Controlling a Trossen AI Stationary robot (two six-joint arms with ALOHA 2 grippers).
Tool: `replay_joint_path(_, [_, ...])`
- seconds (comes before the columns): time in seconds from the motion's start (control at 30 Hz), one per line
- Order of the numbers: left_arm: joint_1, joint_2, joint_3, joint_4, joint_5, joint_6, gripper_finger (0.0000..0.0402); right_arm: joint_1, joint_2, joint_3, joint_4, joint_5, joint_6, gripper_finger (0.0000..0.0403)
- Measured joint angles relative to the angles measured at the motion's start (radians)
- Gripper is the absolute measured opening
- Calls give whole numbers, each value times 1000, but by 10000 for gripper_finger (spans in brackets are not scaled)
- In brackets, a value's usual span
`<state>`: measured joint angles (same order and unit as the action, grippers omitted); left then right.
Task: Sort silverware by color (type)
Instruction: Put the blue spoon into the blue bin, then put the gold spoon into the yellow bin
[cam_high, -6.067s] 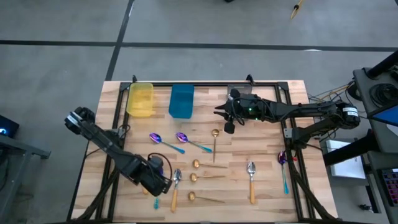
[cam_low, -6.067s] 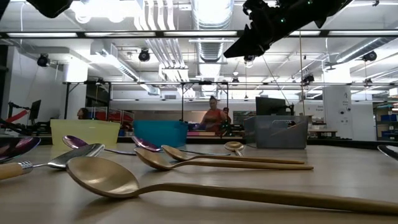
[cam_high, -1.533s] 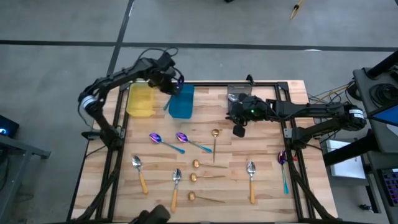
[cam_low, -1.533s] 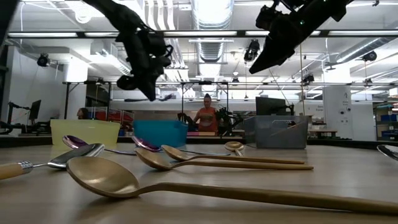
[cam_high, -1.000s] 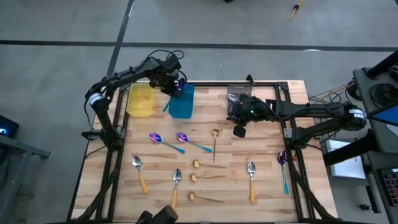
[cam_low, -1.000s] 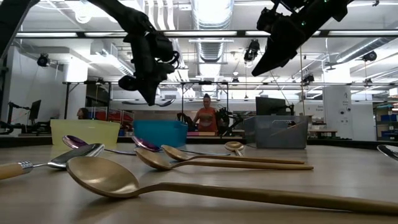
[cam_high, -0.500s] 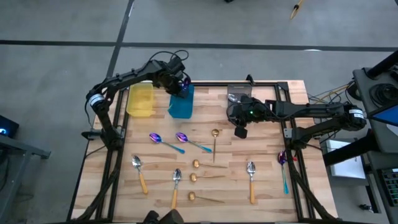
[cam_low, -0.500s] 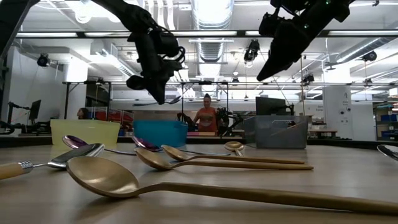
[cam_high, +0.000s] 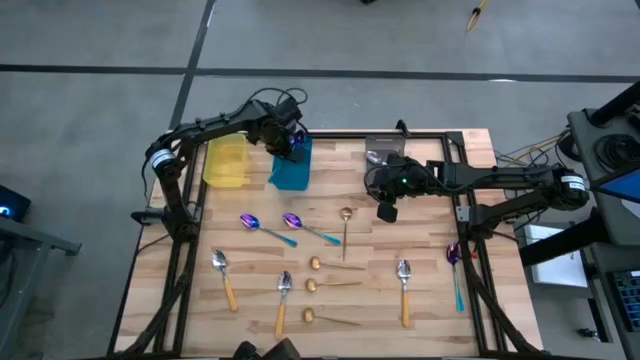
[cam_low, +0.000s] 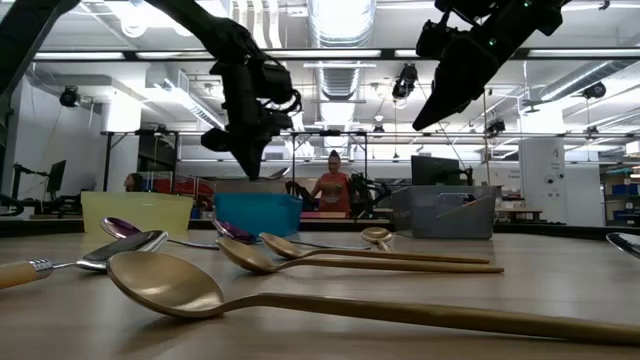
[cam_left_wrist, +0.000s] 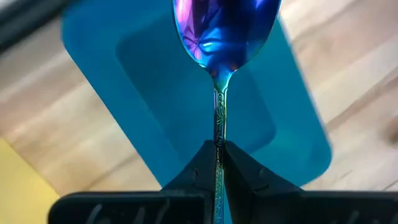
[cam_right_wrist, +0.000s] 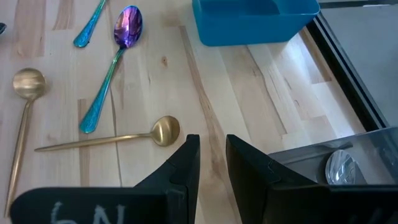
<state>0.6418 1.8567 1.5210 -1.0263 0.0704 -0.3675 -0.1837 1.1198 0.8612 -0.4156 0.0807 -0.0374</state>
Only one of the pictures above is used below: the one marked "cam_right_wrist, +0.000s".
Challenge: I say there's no iridescent rainbow spoon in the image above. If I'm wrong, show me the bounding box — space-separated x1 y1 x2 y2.
73 0 108 49
78 4 144 134

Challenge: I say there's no blue plastic bin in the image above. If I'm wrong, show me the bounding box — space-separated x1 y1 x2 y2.
192 0 321 47

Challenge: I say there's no black aluminium table frame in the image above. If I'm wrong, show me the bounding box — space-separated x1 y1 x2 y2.
306 0 398 131

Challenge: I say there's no gold long-handled spoon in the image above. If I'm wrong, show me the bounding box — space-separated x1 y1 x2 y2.
34 115 181 153
3 67 47 218

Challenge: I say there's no grey plastic bin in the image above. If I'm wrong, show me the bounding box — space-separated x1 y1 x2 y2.
267 126 398 187

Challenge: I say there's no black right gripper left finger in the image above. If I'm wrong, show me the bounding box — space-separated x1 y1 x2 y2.
135 134 201 224

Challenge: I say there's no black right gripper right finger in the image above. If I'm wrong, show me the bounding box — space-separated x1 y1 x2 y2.
226 134 324 224

